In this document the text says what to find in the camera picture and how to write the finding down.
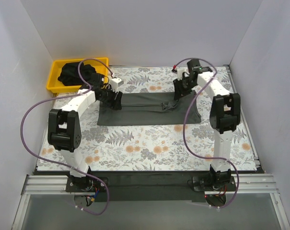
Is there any dark grey t shirt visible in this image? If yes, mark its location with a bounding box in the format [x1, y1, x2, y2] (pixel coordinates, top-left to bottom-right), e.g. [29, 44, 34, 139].
[97, 91, 196, 126]

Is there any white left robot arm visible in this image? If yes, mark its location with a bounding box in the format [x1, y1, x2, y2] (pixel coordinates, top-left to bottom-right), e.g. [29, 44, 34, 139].
[47, 77, 124, 192]

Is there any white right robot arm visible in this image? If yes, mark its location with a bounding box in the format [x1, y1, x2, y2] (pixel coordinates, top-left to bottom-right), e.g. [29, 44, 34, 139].
[172, 58, 241, 191]

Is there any black t shirt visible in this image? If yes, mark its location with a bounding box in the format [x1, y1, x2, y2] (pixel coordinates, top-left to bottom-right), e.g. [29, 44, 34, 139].
[58, 62, 97, 86]

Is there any yellow plastic bin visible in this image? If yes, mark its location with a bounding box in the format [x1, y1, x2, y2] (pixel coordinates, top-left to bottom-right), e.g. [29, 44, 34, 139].
[46, 58, 109, 93]

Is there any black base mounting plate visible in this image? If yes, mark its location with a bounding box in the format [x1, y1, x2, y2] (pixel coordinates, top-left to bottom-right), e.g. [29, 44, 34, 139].
[66, 171, 236, 203]

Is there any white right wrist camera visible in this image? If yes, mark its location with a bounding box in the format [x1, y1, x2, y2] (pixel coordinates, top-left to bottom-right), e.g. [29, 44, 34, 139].
[172, 68, 190, 81]

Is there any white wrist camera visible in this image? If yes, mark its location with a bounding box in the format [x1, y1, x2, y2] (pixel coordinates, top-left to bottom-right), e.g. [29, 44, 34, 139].
[172, 68, 190, 81]
[109, 78, 124, 92]

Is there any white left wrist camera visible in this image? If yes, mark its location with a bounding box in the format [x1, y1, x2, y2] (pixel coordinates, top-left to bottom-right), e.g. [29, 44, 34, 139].
[109, 78, 124, 92]

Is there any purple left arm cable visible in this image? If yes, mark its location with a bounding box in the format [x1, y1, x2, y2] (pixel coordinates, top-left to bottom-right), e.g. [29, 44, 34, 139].
[20, 58, 111, 215]

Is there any aluminium front rail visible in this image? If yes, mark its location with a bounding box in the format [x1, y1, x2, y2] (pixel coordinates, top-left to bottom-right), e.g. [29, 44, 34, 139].
[22, 174, 279, 195]

